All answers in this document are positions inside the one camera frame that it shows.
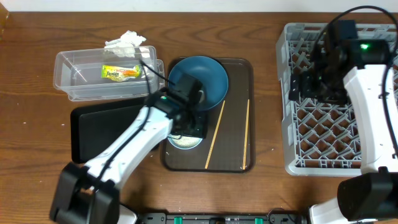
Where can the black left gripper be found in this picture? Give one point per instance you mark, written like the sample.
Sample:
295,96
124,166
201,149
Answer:
203,129

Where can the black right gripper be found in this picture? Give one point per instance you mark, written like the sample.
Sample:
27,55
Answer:
305,78

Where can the light blue small bowl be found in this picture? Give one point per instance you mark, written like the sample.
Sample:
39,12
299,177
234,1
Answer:
184,142

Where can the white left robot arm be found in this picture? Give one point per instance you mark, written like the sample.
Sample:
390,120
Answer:
91,194

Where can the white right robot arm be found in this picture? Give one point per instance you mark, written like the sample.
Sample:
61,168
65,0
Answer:
358,72

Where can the grey dishwasher rack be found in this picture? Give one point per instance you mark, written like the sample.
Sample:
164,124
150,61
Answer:
319,139

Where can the left wooden chopstick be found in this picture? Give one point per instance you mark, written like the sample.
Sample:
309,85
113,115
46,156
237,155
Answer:
214,136

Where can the wooden chopstick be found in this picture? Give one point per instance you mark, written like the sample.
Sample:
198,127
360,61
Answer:
214,136
246,135

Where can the brown serving tray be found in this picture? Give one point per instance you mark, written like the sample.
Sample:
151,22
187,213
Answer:
227,155

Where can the dark blue plate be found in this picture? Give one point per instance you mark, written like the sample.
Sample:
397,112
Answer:
208,71

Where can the right wooden chopstick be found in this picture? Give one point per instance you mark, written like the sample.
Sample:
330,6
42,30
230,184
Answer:
246,135

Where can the yellow snack wrapper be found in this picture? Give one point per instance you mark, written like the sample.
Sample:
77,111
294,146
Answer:
120,74

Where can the crumpled white tissue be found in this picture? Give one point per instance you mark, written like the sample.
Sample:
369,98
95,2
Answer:
125,45

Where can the black tray bin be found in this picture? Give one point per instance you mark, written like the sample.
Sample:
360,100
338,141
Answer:
95,127

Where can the clear plastic bin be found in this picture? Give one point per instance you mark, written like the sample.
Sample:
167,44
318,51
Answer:
78,73

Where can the black rail with green clamps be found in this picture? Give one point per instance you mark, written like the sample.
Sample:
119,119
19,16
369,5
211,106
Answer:
273,217

